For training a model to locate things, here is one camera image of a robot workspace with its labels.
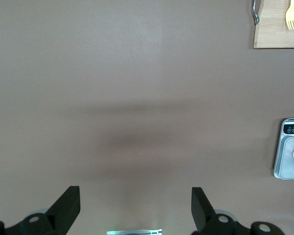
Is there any wooden cutting board metal handle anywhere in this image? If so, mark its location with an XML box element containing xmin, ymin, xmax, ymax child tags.
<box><xmin>251</xmin><ymin>0</ymin><xmax>294</xmax><ymax>49</ymax></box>

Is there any silver digital kitchen scale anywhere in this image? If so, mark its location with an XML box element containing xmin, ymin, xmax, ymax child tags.
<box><xmin>273</xmin><ymin>117</ymin><xmax>294</xmax><ymax>180</ymax></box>

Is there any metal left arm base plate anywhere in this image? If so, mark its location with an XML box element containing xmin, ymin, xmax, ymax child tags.
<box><xmin>106</xmin><ymin>229</ymin><xmax>162</xmax><ymax>235</ymax></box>

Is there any yellow plastic fork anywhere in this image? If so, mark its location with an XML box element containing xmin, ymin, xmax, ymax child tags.
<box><xmin>285</xmin><ymin>0</ymin><xmax>294</xmax><ymax>30</ymax></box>

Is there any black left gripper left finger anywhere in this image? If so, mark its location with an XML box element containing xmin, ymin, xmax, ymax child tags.
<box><xmin>0</xmin><ymin>186</ymin><xmax>81</xmax><ymax>235</ymax></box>

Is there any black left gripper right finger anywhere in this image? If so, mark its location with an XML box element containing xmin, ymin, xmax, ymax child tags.
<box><xmin>191</xmin><ymin>187</ymin><xmax>285</xmax><ymax>235</ymax></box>

